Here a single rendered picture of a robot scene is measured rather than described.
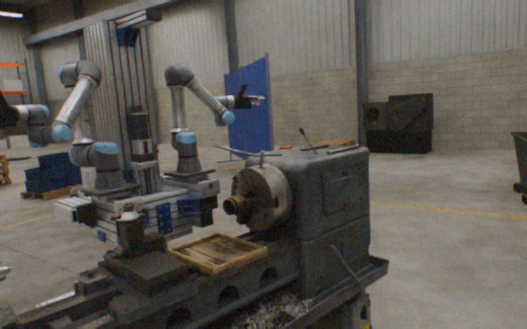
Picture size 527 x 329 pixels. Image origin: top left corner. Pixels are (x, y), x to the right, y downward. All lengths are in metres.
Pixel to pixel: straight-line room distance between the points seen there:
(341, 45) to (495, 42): 4.08
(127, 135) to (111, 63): 0.40
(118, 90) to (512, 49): 10.18
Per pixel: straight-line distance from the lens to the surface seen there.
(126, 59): 2.41
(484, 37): 11.65
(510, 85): 11.47
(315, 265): 2.05
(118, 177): 2.14
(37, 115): 2.05
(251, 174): 1.89
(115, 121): 2.34
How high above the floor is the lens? 1.54
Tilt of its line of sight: 9 degrees down
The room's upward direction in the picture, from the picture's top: 4 degrees counter-clockwise
